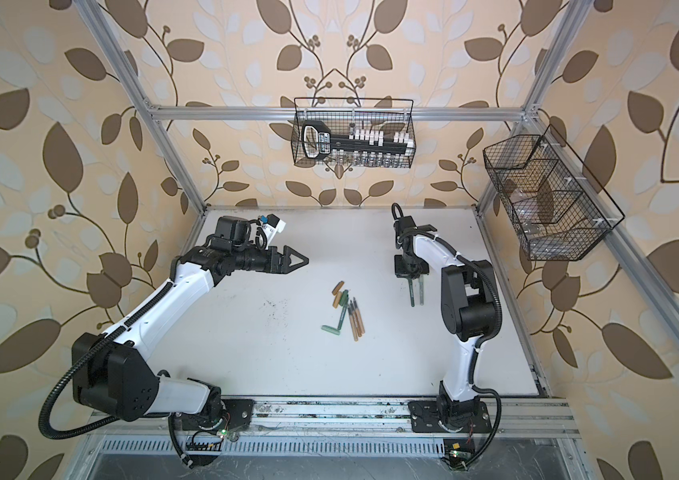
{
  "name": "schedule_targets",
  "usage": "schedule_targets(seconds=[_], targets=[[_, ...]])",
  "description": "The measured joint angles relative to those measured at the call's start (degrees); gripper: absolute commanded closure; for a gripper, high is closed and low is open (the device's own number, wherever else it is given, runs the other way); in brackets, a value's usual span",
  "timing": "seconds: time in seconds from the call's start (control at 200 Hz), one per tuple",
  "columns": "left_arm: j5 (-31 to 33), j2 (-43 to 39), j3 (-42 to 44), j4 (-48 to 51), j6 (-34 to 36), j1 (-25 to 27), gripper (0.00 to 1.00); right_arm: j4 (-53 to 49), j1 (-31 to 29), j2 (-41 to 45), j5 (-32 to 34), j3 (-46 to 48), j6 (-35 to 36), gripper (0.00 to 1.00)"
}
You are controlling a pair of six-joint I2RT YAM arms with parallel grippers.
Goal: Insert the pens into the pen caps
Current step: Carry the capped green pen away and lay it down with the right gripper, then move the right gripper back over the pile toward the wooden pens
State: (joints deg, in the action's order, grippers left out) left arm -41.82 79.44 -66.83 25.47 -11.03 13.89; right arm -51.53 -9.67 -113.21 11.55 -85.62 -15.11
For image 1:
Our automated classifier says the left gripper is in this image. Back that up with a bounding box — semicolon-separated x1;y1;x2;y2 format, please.
230;243;308;275

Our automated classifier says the dark green pen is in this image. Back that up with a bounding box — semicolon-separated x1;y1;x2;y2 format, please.
417;275;425;305
407;278;415;308

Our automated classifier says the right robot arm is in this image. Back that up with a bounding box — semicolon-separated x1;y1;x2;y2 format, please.
391;203;503;433

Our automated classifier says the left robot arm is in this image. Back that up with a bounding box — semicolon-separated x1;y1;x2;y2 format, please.
38;214;309;440

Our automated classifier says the tan pen cap upper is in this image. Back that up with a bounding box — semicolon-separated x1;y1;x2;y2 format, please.
332;281;345;295

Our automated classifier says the tan pen cap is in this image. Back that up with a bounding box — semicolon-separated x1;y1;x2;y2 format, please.
332;292;343;309
332;281;345;295

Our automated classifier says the tan pen cap lower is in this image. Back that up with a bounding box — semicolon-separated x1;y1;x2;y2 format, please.
332;292;343;309

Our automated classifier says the green pen cap middle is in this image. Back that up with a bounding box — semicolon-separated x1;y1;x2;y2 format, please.
339;290;349;307

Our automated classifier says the light green cap lower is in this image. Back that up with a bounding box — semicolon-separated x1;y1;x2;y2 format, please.
321;325;341;336

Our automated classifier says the black socket tool set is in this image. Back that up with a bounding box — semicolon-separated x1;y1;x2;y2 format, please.
297;120;417;160

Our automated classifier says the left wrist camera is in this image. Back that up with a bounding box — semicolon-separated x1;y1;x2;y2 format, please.
258;214;286;240

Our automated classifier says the back wire basket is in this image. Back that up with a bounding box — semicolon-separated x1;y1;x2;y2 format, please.
290;95;417;169

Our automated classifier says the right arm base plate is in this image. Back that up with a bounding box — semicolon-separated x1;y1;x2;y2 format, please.
407;397;493;435

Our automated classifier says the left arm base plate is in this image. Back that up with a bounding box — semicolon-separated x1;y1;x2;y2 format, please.
170;398;254;433

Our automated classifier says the side wire basket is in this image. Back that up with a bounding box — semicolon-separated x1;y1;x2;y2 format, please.
483;125;625;261

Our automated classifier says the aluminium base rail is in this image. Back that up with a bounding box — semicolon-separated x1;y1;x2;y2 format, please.
83;395;581;439

